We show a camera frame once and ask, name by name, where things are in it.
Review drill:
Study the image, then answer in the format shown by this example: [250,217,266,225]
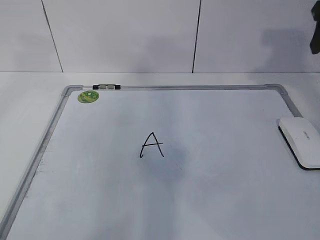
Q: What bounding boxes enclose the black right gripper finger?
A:
[309,0,320,54]

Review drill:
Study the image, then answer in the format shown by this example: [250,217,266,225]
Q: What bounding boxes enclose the white rectangular whiteboard eraser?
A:
[277,116,320,171]

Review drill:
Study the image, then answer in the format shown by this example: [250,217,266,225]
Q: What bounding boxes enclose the black whiteboard hanging clip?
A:
[92,84,121,90]

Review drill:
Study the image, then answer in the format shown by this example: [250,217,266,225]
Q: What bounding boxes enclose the silver framed whiteboard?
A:
[0,84,320,240]

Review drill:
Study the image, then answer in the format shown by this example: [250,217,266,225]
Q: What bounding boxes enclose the round green sticker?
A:
[77,90,100,104]

